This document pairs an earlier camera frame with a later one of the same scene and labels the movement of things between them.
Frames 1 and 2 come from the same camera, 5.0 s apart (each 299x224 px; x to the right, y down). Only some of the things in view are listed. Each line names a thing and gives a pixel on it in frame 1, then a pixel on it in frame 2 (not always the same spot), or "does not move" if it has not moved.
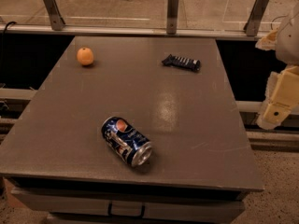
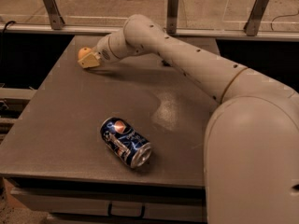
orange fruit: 85,56 does not move
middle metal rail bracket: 173,7 does not move
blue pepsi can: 134,147 does not move
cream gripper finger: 281,97 to 89,61
